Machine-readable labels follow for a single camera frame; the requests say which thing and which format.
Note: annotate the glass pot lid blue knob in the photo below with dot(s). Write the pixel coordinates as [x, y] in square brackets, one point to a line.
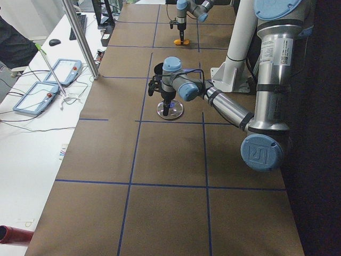
[175, 110]

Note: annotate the thin metal rod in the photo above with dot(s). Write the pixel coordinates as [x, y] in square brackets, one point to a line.
[43, 53]

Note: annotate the red cylinder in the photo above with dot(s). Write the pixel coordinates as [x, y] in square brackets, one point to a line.
[15, 236]

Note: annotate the upper blue teach pendant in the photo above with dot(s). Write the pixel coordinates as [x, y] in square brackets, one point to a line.
[67, 70]

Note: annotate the blue teach pendant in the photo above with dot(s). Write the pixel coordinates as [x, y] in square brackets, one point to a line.
[67, 70]
[37, 98]

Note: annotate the lower blue teach pendant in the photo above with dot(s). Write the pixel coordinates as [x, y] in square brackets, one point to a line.
[37, 98]

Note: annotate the black computer mouse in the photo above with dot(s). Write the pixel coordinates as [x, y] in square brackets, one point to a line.
[54, 42]

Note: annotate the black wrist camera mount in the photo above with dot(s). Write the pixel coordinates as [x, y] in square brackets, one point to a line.
[154, 85]
[173, 23]

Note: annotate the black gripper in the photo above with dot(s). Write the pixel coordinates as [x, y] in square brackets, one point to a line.
[181, 27]
[168, 95]

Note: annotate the white camera stand pillar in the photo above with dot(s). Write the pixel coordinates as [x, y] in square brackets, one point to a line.
[232, 76]

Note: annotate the dark blue saucepan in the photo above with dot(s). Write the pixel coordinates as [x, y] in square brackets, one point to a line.
[158, 69]

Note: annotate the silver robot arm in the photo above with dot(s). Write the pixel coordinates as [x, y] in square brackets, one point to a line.
[250, 88]
[200, 12]

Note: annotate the silver aluminium frame post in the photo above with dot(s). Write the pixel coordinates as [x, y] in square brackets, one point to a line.
[80, 37]

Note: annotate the upper orange connector board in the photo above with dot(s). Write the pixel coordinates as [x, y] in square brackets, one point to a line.
[99, 55]

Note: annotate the yellow toy corn cob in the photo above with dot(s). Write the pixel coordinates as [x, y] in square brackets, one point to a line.
[181, 42]

